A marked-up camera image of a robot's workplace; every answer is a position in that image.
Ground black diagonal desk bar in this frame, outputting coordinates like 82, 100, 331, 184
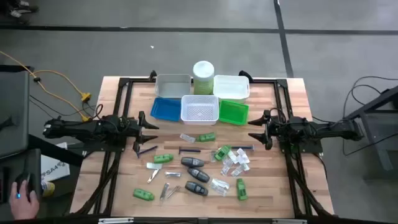
27, 134, 85, 167

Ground green wipes canister white lid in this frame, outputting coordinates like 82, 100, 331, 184
192, 60, 215, 96

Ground blue slotted plastic basket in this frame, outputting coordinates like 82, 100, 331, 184
150, 97, 182, 123

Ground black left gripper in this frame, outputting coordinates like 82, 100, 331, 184
123, 111, 160, 153

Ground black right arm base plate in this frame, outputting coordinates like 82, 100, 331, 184
279, 130, 324, 155

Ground yellow extension cord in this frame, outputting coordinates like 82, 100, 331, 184
0, 50, 93, 123

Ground large black table clamp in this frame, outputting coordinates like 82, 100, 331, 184
238, 70, 254, 83

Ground white solid plastic bin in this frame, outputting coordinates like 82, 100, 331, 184
213, 74, 251, 103

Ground silver metal bracket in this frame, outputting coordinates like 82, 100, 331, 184
272, 218, 308, 224
98, 217, 135, 224

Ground white perforated plastic basket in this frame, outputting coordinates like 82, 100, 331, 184
180, 95, 220, 126

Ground green slotted plastic basket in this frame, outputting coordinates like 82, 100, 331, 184
218, 99, 250, 126

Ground person's hand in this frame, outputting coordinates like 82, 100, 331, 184
8, 180, 40, 220

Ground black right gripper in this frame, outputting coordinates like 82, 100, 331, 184
247, 108, 282, 151

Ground grey operator desk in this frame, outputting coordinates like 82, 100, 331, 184
0, 65, 43, 220

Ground black looped floor cable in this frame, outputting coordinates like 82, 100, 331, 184
310, 75, 398, 156

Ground person's shoes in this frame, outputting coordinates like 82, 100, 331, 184
0, 0, 40, 25

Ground yellow and white bottle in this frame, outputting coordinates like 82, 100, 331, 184
41, 181, 56, 198

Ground grey solid plastic bin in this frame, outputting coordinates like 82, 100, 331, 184
155, 73, 192, 99

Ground black side table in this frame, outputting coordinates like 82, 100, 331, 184
343, 85, 398, 181

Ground white cardboard box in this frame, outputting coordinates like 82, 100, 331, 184
40, 142, 71, 183

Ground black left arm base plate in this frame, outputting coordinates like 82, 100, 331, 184
80, 136, 127, 154

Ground dark keyboard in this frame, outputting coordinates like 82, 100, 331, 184
0, 167, 10, 205

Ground black computer mouse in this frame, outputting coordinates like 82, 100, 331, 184
14, 172, 35, 200

